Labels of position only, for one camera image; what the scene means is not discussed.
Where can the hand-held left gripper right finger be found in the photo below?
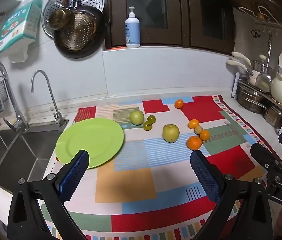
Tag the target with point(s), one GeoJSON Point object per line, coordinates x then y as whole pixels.
{"type": "Point", "coordinates": [205, 177]}

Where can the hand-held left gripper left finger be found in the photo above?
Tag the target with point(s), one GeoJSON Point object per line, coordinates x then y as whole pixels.
{"type": "Point", "coordinates": [74, 175]}

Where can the orange tangerine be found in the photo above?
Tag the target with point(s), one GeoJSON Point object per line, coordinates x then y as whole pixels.
{"type": "Point", "coordinates": [179, 103]}
{"type": "Point", "coordinates": [205, 135]}
{"type": "Point", "coordinates": [193, 123]}
{"type": "Point", "coordinates": [194, 142]}

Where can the green plate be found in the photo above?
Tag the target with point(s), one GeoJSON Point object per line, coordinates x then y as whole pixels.
{"type": "Point", "coordinates": [91, 140]}

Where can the yellow-green apple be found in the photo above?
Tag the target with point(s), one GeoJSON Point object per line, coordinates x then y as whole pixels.
{"type": "Point", "coordinates": [170, 133]}

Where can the green apple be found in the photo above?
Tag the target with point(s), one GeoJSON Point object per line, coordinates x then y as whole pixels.
{"type": "Point", "coordinates": [137, 117]}

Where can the small tan fruit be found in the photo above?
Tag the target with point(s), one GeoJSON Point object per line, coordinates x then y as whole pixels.
{"type": "Point", "coordinates": [198, 129]}

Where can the colourful patchwork cloth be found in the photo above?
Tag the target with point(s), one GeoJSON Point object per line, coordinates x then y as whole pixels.
{"type": "Point", "coordinates": [136, 180]}

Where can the steel sink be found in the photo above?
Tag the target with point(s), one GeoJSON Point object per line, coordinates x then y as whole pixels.
{"type": "Point", "coordinates": [13, 155]}

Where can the steel skimmer ladle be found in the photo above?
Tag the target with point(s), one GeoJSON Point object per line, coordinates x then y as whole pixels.
{"type": "Point", "coordinates": [263, 81]}

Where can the white metal pot rack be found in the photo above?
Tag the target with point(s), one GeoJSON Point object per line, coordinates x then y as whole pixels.
{"type": "Point", "coordinates": [236, 85]}

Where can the small green tangerine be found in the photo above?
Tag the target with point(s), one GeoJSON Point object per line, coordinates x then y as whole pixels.
{"type": "Point", "coordinates": [151, 119]}
{"type": "Point", "coordinates": [147, 126]}

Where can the thin gooseneck faucet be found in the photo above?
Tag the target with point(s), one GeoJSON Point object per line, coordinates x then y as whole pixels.
{"type": "Point", "coordinates": [52, 100]}

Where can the steel pot with lid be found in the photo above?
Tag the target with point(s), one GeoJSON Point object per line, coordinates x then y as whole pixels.
{"type": "Point", "coordinates": [257, 66]}

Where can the black scissors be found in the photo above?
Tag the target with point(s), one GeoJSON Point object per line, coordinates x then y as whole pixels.
{"type": "Point", "coordinates": [255, 33]}

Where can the black frying pan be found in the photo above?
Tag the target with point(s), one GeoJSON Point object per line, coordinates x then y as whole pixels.
{"type": "Point", "coordinates": [101, 37]}

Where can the brass perforated strainer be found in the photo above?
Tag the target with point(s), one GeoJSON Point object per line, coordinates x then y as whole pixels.
{"type": "Point", "coordinates": [81, 35]}

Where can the brown cutting board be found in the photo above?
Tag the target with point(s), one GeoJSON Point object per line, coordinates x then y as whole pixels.
{"type": "Point", "coordinates": [255, 2]}

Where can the white pump soap bottle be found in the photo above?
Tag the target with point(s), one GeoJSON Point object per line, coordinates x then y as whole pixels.
{"type": "Point", "coordinates": [132, 30]}

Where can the small brass pot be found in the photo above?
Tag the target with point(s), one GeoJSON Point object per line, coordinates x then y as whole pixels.
{"type": "Point", "coordinates": [61, 18]}

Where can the teal and white tissue pack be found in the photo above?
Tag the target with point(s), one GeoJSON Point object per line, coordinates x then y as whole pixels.
{"type": "Point", "coordinates": [18, 27]}

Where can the dark wooden window frame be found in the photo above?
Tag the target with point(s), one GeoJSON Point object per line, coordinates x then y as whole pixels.
{"type": "Point", "coordinates": [186, 12]}

